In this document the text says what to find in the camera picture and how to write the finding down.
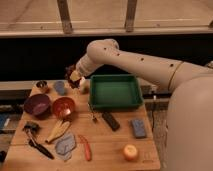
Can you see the black handled knife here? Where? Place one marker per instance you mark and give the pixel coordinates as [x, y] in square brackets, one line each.
[41, 149]

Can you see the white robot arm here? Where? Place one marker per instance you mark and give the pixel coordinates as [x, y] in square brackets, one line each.
[190, 110]

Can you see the black handled brush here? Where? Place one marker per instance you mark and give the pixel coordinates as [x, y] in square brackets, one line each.
[31, 129]

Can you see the white plastic cup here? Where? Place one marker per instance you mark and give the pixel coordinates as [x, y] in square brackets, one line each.
[83, 86]

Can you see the orange fruit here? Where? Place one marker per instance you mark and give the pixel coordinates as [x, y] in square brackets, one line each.
[130, 152]

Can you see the black rectangular remote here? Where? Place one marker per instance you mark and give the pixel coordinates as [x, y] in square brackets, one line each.
[111, 121]

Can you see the blue grey cloth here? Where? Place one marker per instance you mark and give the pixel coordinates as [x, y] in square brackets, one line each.
[64, 146]

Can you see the yellow banana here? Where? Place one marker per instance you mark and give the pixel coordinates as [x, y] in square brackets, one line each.
[59, 129]

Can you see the green plastic tray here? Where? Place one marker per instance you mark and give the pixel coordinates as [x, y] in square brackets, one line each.
[115, 92]

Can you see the small metal cup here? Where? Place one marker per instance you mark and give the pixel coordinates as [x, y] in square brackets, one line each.
[42, 86]

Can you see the purple bowl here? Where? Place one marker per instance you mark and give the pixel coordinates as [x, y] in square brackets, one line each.
[37, 105]

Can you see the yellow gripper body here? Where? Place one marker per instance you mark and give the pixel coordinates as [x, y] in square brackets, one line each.
[74, 76]

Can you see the blue sponge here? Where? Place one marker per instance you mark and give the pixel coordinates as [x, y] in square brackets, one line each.
[138, 128]

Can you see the red bowl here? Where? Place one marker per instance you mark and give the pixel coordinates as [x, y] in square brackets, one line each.
[63, 107]

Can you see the dark purple grape bunch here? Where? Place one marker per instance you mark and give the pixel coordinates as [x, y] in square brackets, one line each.
[69, 70]

